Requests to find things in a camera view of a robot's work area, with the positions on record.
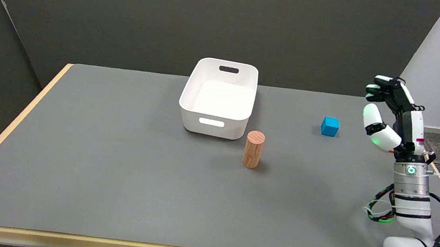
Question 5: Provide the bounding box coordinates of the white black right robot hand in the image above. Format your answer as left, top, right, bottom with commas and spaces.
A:
359, 74, 440, 165

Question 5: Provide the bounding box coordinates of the blue cube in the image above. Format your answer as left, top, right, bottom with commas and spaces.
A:
320, 116, 341, 138

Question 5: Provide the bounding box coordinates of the wooden cylinder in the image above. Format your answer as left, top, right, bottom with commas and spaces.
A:
242, 130, 266, 170

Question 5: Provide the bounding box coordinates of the white plastic bin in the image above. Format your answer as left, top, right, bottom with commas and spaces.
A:
176, 55, 260, 142

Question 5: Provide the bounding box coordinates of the black braided cable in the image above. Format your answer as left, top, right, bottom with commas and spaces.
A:
363, 180, 440, 247

